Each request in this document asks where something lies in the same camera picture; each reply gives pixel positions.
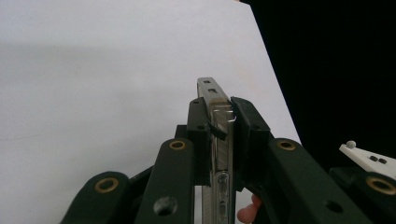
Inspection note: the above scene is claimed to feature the white table board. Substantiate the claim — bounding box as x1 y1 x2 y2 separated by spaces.
0 0 303 224

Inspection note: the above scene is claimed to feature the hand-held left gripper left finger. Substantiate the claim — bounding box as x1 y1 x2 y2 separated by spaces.
175 96 228 188

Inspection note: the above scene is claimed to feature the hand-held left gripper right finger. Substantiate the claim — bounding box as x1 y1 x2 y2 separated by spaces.
231 96 273 191

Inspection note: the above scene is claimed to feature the grey remote-like device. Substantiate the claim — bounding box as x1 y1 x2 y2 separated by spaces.
196 77 237 224

